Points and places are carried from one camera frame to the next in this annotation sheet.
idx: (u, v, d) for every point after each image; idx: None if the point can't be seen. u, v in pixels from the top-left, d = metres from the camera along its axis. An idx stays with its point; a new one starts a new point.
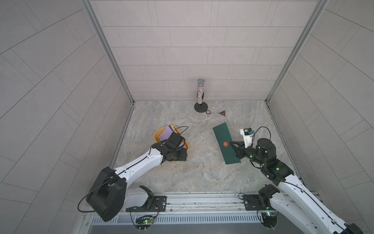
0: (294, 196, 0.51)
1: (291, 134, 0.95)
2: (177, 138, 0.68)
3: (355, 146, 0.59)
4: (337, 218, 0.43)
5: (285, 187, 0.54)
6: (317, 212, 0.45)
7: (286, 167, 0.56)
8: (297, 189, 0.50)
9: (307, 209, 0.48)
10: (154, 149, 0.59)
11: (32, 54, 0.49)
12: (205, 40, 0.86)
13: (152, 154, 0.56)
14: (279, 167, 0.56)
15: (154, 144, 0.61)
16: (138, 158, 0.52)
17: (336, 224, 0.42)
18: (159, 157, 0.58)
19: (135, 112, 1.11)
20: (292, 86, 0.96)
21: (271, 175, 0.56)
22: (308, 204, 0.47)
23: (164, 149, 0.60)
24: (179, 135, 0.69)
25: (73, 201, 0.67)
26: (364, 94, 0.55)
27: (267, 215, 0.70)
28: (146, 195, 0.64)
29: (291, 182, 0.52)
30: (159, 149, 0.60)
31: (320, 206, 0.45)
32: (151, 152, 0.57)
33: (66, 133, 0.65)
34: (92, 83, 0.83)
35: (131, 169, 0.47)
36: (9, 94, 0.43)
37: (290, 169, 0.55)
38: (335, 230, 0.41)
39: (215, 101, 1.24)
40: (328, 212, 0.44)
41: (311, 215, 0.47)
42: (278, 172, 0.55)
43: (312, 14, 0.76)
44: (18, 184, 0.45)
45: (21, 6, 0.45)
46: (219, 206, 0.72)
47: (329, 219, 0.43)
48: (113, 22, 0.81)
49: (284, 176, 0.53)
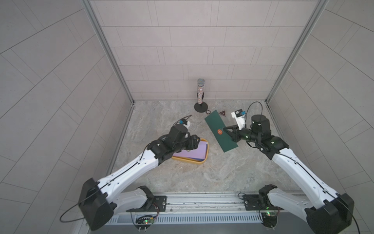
0: (288, 168, 0.50)
1: (291, 134, 0.95)
2: (176, 134, 0.57)
3: (355, 146, 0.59)
4: (328, 188, 0.42)
5: (278, 159, 0.53)
6: (309, 182, 0.44)
7: (281, 141, 0.54)
8: (291, 162, 0.49)
9: (299, 182, 0.47)
10: (149, 151, 0.52)
11: (32, 53, 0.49)
12: (205, 40, 0.86)
13: (144, 159, 0.50)
14: (273, 141, 0.55)
15: (149, 145, 0.54)
16: (129, 164, 0.47)
17: (327, 193, 0.41)
18: (153, 161, 0.51)
19: (135, 112, 1.11)
20: (292, 86, 0.96)
21: (265, 148, 0.55)
22: (301, 174, 0.46)
23: (160, 150, 0.53)
24: (181, 130, 0.57)
25: (73, 201, 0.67)
26: (364, 94, 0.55)
27: (267, 215, 0.70)
28: (144, 197, 0.63)
29: (286, 155, 0.50)
30: (155, 150, 0.53)
31: (312, 177, 0.44)
32: (144, 155, 0.50)
33: (66, 133, 0.65)
34: (92, 83, 0.83)
35: (117, 181, 0.43)
36: (9, 94, 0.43)
37: (286, 144, 0.54)
38: (326, 199, 0.40)
39: (215, 101, 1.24)
40: (321, 183, 0.43)
41: (303, 185, 0.46)
42: (272, 145, 0.54)
43: (312, 14, 0.76)
44: (18, 184, 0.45)
45: (20, 6, 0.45)
46: (219, 206, 0.72)
47: (320, 188, 0.42)
48: (113, 22, 0.81)
49: (278, 149, 0.52)
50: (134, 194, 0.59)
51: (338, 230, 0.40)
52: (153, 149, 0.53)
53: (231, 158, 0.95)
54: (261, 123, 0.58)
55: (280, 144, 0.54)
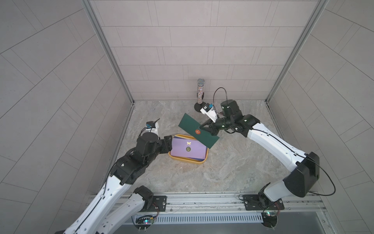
0: (262, 142, 0.54)
1: (292, 134, 0.95)
2: (144, 147, 0.49)
3: (355, 146, 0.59)
4: (297, 150, 0.46)
5: (252, 135, 0.55)
6: (282, 149, 0.47)
7: (252, 118, 0.57)
8: (264, 134, 0.51)
9: (273, 150, 0.51)
10: (113, 178, 0.45)
11: (32, 53, 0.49)
12: (205, 40, 0.86)
13: (109, 190, 0.43)
14: (246, 119, 0.57)
15: (112, 168, 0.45)
16: (93, 201, 0.42)
17: (297, 155, 0.45)
18: (121, 187, 0.44)
19: (135, 112, 1.11)
20: (292, 86, 0.96)
21: (239, 128, 0.57)
22: (274, 144, 0.49)
23: (128, 169, 0.45)
24: (148, 140, 0.49)
25: (73, 202, 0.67)
26: (364, 94, 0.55)
27: (267, 215, 0.70)
28: (141, 202, 0.63)
29: (259, 129, 0.53)
30: (123, 172, 0.45)
31: (284, 144, 0.48)
32: (108, 185, 0.44)
33: (66, 133, 0.65)
34: (92, 83, 0.83)
35: (83, 227, 0.39)
36: (9, 94, 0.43)
37: (256, 119, 0.56)
38: (297, 161, 0.44)
39: (215, 101, 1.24)
40: (291, 147, 0.47)
41: (277, 154, 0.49)
42: (245, 122, 0.56)
43: (312, 14, 0.76)
44: (18, 184, 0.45)
45: (20, 5, 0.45)
46: (219, 206, 0.72)
47: (291, 152, 0.46)
48: (113, 22, 0.81)
49: (252, 125, 0.54)
50: (127, 205, 0.57)
51: (310, 185, 0.44)
52: (120, 172, 0.45)
53: (231, 158, 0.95)
54: (229, 106, 0.61)
55: (252, 120, 0.56)
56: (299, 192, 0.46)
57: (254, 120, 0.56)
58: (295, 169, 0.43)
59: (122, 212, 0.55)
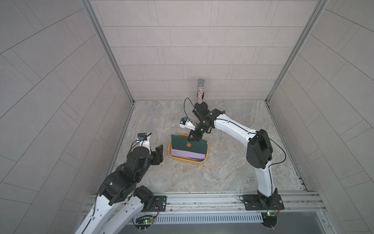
0: (225, 128, 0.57)
1: (292, 134, 0.95)
2: (134, 164, 0.47)
3: (355, 146, 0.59)
4: (251, 129, 0.56)
5: (218, 125, 0.66)
6: (238, 130, 0.58)
7: (215, 110, 0.68)
8: (225, 121, 0.62)
9: (234, 134, 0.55)
10: (102, 197, 0.44)
11: (32, 53, 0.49)
12: (205, 40, 0.86)
13: (99, 210, 0.43)
14: (211, 112, 0.68)
15: (101, 187, 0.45)
16: (83, 223, 0.42)
17: (250, 132, 0.55)
18: (109, 208, 0.44)
19: (135, 112, 1.11)
20: (292, 86, 0.96)
21: (207, 121, 0.69)
22: (233, 127, 0.60)
23: (117, 188, 0.44)
24: (138, 156, 0.48)
25: (73, 201, 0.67)
26: (364, 94, 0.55)
27: (267, 215, 0.70)
28: (140, 204, 0.63)
29: (221, 118, 0.64)
30: (113, 190, 0.44)
31: (239, 126, 0.59)
32: (97, 205, 0.43)
33: (66, 133, 0.65)
34: (92, 83, 0.83)
35: None
36: (9, 94, 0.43)
37: (218, 110, 0.68)
38: (249, 137, 0.54)
39: (215, 101, 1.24)
40: (246, 127, 0.58)
41: (236, 136, 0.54)
42: (211, 115, 0.66)
43: (312, 14, 0.76)
44: (18, 184, 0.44)
45: (20, 5, 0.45)
46: (219, 206, 0.72)
47: (245, 131, 0.56)
48: (113, 22, 0.81)
49: (215, 116, 0.65)
50: (124, 211, 0.58)
51: (265, 157, 0.54)
52: (110, 190, 0.44)
53: (231, 158, 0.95)
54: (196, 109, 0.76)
55: (215, 112, 0.67)
56: (257, 164, 0.56)
57: (218, 112, 0.67)
58: (248, 143, 0.56)
59: (120, 219, 0.55)
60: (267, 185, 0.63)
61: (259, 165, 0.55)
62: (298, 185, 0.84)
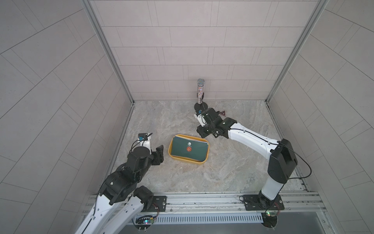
0: (241, 139, 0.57)
1: (291, 134, 0.95)
2: (135, 164, 0.48)
3: (355, 146, 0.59)
4: (271, 139, 0.51)
5: (233, 135, 0.60)
6: (257, 141, 0.52)
7: (230, 120, 0.63)
8: (241, 131, 0.57)
9: (252, 145, 0.55)
10: (102, 197, 0.44)
11: (32, 54, 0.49)
12: (205, 40, 0.86)
13: (100, 210, 0.43)
14: (224, 122, 0.62)
15: (101, 187, 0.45)
16: (84, 222, 0.42)
17: (271, 144, 0.49)
18: (110, 208, 0.44)
19: (135, 112, 1.11)
20: (292, 86, 0.96)
21: (220, 131, 0.63)
22: (250, 138, 0.54)
23: (118, 188, 0.44)
24: (139, 156, 0.48)
25: (73, 201, 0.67)
26: (364, 94, 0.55)
27: (267, 215, 0.70)
28: (140, 204, 0.63)
29: (236, 128, 0.58)
30: (114, 190, 0.44)
31: (258, 136, 0.53)
32: (98, 205, 0.43)
33: (66, 133, 0.65)
34: (92, 83, 0.83)
35: None
36: (9, 94, 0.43)
37: (233, 120, 0.62)
38: (271, 148, 0.48)
39: (215, 101, 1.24)
40: (266, 138, 0.52)
41: (255, 146, 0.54)
42: (224, 125, 0.61)
43: (312, 14, 0.76)
44: (18, 183, 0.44)
45: (21, 6, 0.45)
46: (219, 206, 0.72)
47: (266, 142, 0.50)
48: (113, 22, 0.81)
49: (229, 126, 0.60)
50: (124, 211, 0.58)
51: (289, 170, 0.48)
52: (111, 190, 0.44)
53: (231, 158, 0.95)
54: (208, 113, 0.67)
55: (229, 121, 0.62)
56: (280, 179, 0.50)
57: (231, 121, 0.62)
58: (271, 156, 0.50)
59: (121, 219, 0.55)
60: (276, 192, 0.60)
61: (283, 181, 0.49)
62: (298, 185, 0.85)
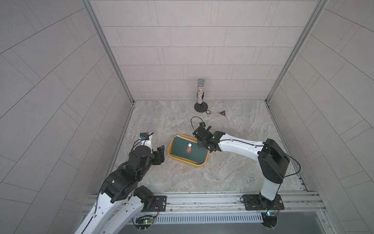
0: (230, 148, 0.61)
1: (291, 134, 0.95)
2: (136, 162, 0.48)
3: (355, 146, 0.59)
4: (256, 142, 0.53)
5: (223, 146, 0.62)
6: (245, 146, 0.54)
7: (217, 133, 0.66)
8: (229, 141, 0.60)
9: (242, 150, 0.57)
10: (104, 195, 0.44)
11: (32, 54, 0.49)
12: (205, 40, 0.86)
13: (101, 208, 0.43)
14: (214, 136, 0.66)
15: (102, 185, 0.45)
16: (85, 220, 0.42)
17: (257, 146, 0.51)
18: (111, 206, 0.44)
19: (135, 111, 1.11)
20: (292, 86, 0.96)
21: (212, 146, 0.65)
22: (238, 146, 0.56)
23: (119, 186, 0.45)
24: (140, 155, 0.48)
25: (73, 201, 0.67)
26: (364, 94, 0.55)
27: (267, 215, 0.70)
28: (140, 204, 0.63)
29: (225, 139, 0.61)
30: (114, 188, 0.45)
31: (246, 142, 0.55)
32: (99, 204, 0.43)
33: (66, 133, 0.65)
34: (92, 83, 0.83)
35: None
36: (9, 94, 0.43)
37: (220, 132, 0.66)
38: (258, 150, 0.50)
39: (215, 101, 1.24)
40: (252, 142, 0.54)
41: (245, 152, 0.56)
42: (214, 139, 0.64)
43: (312, 14, 0.76)
44: (18, 184, 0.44)
45: (20, 5, 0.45)
46: (219, 206, 0.72)
47: (252, 146, 0.53)
48: (113, 22, 0.81)
49: (219, 138, 0.63)
50: (125, 211, 0.58)
51: (284, 168, 0.48)
52: (112, 189, 0.45)
53: (231, 158, 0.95)
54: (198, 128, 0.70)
55: (218, 134, 0.65)
56: (277, 179, 0.50)
57: (220, 134, 0.65)
58: (259, 158, 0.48)
59: (121, 219, 0.55)
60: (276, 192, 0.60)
61: (280, 180, 0.49)
62: (298, 185, 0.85)
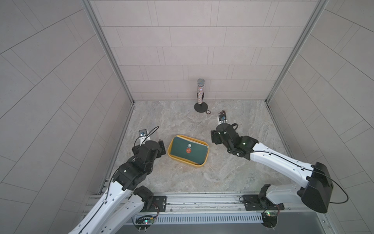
0: (266, 162, 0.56)
1: (291, 134, 0.95)
2: (146, 153, 0.51)
3: (355, 146, 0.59)
4: (303, 164, 0.45)
5: (255, 157, 0.55)
6: (289, 165, 0.46)
7: (250, 139, 0.57)
8: (266, 153, 0.51)
9: (282, 168, 0.49)
10: (115, 183, 0.47)
11: (32, 54, 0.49)
12: (205, 40, 0.86)
13: (112, 195, 0.45)
14: (244, 142, 0.57)
15: (114, 175, 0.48)
16: (95, 206, 0.43)
17: (305, 170, 0.44)
18: (121, 193, 0.46)
19: (135, 112, 1.11)
20: (292, 86, 0.96)
21: (241, 152, 0.56)
22: (277, 162, 0.49)
23: (131, 175, 0.48)
24: (150, 148, 0.52)
25: (73, 202, 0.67)
26: (364, 94, 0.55)
27: (267, 215, 0.70)
28: (140, 203, 0.63)
29: (259, 149, 0.53)
30: (126, 176, 0.48)
31: (289, 160, 0.47)
32: (111, 190, 0.46)
33: (66, 133, 0.65)
34: (92, 83, 0.83)
35: (85, 231, 0.40)
36: (9, 94, 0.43)
37: (254, 139, 0.56)
38: (307, 176, 0.43)
39: (215, 101, 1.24)
40: (296, 162, 0.46)
41: (285, 170, 0.49)
42: (244, 146, 0.55)
43: (312, 14, 0.76)
44: (18, 184, 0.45)
45: (20, 5, 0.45)
46: (219, 206, 0.72)
47: (299, 168, 0.45)
48: (113, 22, 0.81)
49: (250, 146, 0.54)
50: (125, 208, 0.57)
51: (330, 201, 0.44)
52: (122, 178, 0.47)
53: (231, 158, 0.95)
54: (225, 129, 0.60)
55: (249, 141, 0.56)
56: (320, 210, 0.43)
57: (251, 141, 0.56)
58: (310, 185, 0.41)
59: (121, 215, 0.55)
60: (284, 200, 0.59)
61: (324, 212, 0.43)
62: None
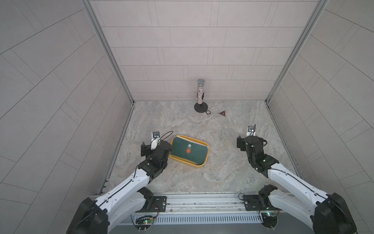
0: (282, 181, 0.55)
1: (291, 134, 0.95)
2: (161, 152, 0.63)
3: (355, 146, 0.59)
4: (319, 191, 0.45)
5: (272, 175, 0.58)
6: (301, 188, 0.48)
7: (273, 159, 0.60)
8: (282, 173, 0.54)
9: (294, 189, 0.51)
10: (140, 170, 0.57)
11: (32, 54, 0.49)
12: (205, 40, 0.86)
13: (138, 177, 0.54)
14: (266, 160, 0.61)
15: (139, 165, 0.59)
16: (122, 183, 0.50)
17: (318, 195, 0.44)
18: (145, 178, 0.56)
19: (136, 112, 1.11)
20: (292, 86, 0.96)
21: (260, 168, 0.61)
22: (291, 182, 0.51)
23: (150, 169, 0.58)
24: (164, 148, 0.63)
25: (73, 202, 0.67)
26: (364, 94, 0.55)
27: (267, 215, 0.70)
28: (142, 199, 0.63)
29: (277, 168, 0.56)
30: (145, 169, 0.58)
31: (304, 184, 0.48)
32: (137, 174, 0.55)
33: (66, 133, 0.65)
34: (92, 84, 0.83)
35: (114, 198, 0.45)
36: (9, 94, 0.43)
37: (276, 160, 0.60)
38: (317, 200, 0.43)
39: (215, 101, 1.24)
40: (311, 187, 0.47)
41: (297, 193, 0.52)
42: (265, 164, 0.59)
43: (312, 14, 0.76)
44: (18, 184, 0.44)
45: (20, 6, 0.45)
46: (219, 206, 0.72)
47: (311, 192, 0.45)
48: (113, 22, 0.81)
49: (270, 165, 0.58)
50: (129, 201, 0.57)
51: None
52: (143, 169, 0.57)
53: (231, 158, 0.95)
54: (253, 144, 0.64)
55: (271, 160, 0.60)
56: None
57: (273, 161, 0.60)
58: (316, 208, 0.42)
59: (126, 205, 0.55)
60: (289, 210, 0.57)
61: None
62: None
